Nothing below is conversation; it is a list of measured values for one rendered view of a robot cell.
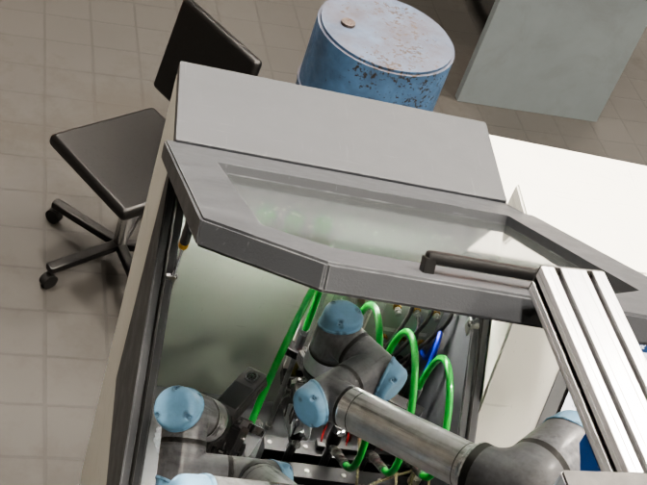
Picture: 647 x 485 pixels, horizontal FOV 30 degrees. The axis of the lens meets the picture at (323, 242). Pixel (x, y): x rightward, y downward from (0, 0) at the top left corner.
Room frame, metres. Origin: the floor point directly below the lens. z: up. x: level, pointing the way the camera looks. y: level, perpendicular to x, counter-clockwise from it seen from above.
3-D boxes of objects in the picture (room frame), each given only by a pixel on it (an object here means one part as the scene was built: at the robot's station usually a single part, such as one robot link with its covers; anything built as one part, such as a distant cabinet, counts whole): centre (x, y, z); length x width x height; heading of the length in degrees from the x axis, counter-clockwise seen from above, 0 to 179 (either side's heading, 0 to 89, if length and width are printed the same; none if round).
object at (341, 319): (1.62, -0.08, 1.41); 0.09 x 0.08 x 0.11; 59
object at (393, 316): (2.00, -0.24, 1.20); 0.13 x 0.03 x 0.31; 107
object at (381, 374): (1.56, -0.16, 1.41); 0.11 x 0.11 x 0.08; 59
